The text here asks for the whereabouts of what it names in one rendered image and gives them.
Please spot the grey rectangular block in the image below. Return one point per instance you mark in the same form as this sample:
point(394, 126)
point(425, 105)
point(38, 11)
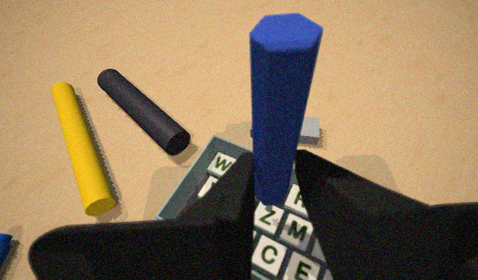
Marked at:
point(310, 132)

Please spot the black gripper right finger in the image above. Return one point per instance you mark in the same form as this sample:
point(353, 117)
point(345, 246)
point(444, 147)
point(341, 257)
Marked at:
point(369, 232)

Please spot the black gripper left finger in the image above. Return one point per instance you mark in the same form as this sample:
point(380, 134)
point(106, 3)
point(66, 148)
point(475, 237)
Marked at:
point(210, 240)

